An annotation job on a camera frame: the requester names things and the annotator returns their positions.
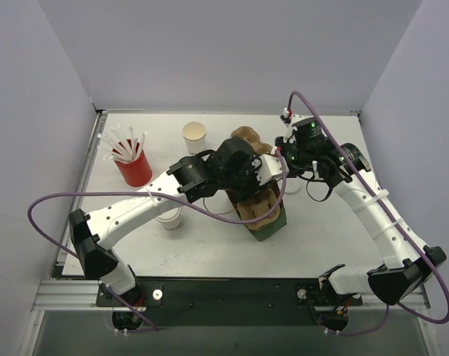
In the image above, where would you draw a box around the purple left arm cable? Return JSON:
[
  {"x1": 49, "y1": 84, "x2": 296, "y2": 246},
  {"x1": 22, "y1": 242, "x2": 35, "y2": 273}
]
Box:
[{"x1": 27, "y1": 148, "x2": 288, "y2": 333}]

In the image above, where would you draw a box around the flat white plastic lid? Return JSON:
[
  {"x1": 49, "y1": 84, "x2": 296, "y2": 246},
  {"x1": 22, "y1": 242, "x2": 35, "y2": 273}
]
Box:
[{"x1": 285, "y1": 179, "x2": 302, "y2": 195}]

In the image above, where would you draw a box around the white paper coffee cup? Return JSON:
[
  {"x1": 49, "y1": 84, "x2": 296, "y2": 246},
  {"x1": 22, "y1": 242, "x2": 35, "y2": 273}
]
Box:
[{"x1": 156, "y1": 208, "x2": 182, "y2": 231}]

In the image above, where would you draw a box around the white wrapped straws bundle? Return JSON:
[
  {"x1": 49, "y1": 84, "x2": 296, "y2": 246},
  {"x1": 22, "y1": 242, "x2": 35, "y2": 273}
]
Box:
[{"x1": 96, "y1": 124, "x2": 147, "y2": 164}]

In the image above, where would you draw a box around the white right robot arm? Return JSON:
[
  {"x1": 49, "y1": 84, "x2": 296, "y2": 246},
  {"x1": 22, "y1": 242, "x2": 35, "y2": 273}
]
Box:
[{"x1": 275, "y1": 116, "x2": 447, "y2": 306}]

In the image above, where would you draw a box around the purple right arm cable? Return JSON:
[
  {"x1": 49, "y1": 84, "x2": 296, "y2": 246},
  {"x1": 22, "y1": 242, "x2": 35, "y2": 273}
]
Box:
[{"x1": 283, "y1": 90, "x2": 449, "y2": 337}]

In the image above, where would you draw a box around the brown pulp cup carrier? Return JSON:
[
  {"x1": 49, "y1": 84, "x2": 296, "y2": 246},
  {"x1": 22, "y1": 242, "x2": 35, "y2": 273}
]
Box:
[{"x1": 235, "y1": 187, "x2": 284, "y2": 232}]

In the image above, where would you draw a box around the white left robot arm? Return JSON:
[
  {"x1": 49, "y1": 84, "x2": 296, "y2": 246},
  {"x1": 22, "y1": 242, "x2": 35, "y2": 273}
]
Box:
[{"x1": 69, "y1": 137, "x2": 287, "y2": 306}]

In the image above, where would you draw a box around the red straw holder cup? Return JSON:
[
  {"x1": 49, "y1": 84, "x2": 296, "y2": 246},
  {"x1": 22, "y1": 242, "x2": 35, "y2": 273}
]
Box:
[{"x1": 115, "y1": 143, "x2": 153, "y2": 187}]

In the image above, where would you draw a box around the green brown paper bag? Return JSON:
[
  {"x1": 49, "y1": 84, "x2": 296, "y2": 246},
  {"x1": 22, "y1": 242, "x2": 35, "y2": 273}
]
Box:
[{"x1": 202, "y1": 185, "x2": 288, "y2": 243}]

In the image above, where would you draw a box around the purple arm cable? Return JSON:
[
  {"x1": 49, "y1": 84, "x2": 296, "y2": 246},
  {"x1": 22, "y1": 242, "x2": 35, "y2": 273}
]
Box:
[
  {"x1": 27, "y1": 148, "x2": 288, "y2": 333},
  {"x1": 283, "y1": 90, "x2": 449, "y2": 337}
]

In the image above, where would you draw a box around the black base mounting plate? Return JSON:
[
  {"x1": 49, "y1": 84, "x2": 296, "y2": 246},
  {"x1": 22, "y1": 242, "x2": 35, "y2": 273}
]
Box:
[{"x1": 96, "y1": 277, "x2": 362, "y2": 329}]

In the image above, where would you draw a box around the aluminium frame rail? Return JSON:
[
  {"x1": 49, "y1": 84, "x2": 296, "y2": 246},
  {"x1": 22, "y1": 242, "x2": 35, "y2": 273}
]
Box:
[{"x1": 31, "y1": 277, "x2": 431, "y2": 312}]

